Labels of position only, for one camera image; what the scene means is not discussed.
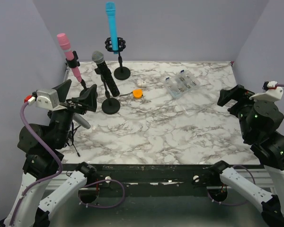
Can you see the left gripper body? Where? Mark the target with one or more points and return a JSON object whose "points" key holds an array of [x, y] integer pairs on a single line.
{"points": [[73, 107]]}

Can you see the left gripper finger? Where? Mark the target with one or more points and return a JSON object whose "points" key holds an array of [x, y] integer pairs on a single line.
{"points": [[88, 98], [61, 92]]}

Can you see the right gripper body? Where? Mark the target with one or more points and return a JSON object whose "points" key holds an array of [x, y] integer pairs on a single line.
{"points": [[244, 100]]}

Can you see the silver microphone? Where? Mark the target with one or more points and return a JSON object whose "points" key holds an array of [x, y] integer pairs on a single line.
{"points": [[81, 121]]}

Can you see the black round base clip stand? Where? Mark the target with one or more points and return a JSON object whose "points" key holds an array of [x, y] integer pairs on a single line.
{"points": [[110, 105]]}

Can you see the black tripod shock mount stand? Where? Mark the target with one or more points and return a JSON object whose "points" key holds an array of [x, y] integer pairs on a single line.
{"points": [[70, 140]]}

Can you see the black speckled microphone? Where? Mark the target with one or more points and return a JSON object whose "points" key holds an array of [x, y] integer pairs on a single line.
{"points": [[103, 69]]}

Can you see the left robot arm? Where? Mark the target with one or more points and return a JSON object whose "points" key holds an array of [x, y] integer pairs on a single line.
{"points": [[41, 145]]}

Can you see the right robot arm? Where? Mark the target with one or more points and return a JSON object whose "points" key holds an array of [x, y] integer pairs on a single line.
{"points": [[259, 120]]}

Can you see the black clip stand for pink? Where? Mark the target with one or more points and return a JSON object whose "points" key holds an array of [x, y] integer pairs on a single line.
{"points": [[73, 64]]}

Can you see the pink microphone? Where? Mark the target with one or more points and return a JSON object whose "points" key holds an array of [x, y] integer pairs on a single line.
{"points": [[63, 41]]}

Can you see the blue microphone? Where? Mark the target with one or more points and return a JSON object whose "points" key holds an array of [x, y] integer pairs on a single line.
{"points": [[110, 12]]}

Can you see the orange tape measure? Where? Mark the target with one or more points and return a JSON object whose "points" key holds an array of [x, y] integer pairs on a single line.
{"points": [[137, 94]]}

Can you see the clear plastic screw box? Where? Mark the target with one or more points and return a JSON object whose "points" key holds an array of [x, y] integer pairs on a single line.
{"points": [[181, 84]]}

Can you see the white earbud case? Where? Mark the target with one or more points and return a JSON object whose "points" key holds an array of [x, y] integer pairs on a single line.
{"points": [[141, 83]]}

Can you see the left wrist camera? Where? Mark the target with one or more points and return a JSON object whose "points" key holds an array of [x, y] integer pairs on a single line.
{"points": [[47, 99]]}

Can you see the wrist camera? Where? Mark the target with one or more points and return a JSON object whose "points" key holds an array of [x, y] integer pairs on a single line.
{"points": [[271, 92], [47, 99]]}

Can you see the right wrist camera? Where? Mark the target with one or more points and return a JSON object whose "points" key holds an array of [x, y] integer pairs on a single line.
{"points": [[271, 92]]}

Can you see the black front mounting rail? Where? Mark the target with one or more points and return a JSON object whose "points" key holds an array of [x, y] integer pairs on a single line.
{"points": [[155, 180]]}

